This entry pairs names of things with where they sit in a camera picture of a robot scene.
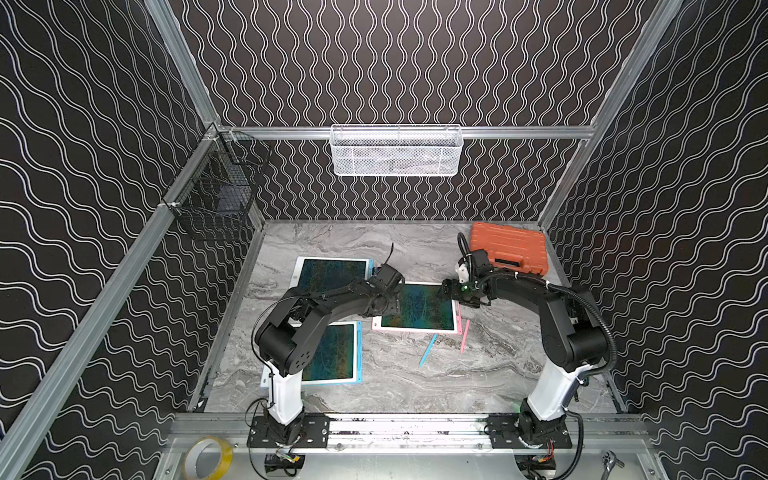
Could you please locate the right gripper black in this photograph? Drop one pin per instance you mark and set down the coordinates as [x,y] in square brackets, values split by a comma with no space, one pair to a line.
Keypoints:
[455,288]

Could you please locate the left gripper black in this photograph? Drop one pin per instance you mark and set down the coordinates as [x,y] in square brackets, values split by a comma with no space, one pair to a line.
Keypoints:
[390,300]

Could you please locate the pink writing tablet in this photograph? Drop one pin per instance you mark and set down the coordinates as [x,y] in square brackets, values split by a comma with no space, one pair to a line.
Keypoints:
[424,308]

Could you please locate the pink stylus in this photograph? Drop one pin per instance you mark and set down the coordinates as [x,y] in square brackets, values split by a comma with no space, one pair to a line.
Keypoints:
[466,328]

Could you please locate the blue tablet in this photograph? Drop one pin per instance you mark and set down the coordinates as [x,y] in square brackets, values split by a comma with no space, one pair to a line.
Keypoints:
[338,359]
[320,274]

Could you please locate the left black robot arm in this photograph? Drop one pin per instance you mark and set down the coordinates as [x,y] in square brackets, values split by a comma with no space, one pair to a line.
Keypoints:
[287,340]

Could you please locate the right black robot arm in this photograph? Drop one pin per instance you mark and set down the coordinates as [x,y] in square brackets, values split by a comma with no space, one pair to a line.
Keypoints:
[574,337]

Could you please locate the blue stylus on table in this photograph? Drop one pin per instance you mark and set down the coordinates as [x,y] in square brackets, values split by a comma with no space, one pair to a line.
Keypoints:
[427,351]

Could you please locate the orange plastic tool case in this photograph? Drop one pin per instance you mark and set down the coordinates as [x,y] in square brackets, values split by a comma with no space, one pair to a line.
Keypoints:
[513,248]

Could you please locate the yellow tape roll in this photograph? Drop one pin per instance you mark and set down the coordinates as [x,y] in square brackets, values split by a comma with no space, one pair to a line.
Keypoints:
[210,458]

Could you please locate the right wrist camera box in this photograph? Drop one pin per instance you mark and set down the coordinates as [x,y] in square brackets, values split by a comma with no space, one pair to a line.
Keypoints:
[473,266]

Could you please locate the white wire basket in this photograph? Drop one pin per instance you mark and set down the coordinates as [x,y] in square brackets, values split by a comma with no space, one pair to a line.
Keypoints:
[390,150]

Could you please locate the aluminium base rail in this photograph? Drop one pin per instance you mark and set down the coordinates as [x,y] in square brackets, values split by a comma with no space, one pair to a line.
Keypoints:
[337,432]

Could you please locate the black wire basket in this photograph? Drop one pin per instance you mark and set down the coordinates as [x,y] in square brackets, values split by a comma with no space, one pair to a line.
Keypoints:
[216,203]

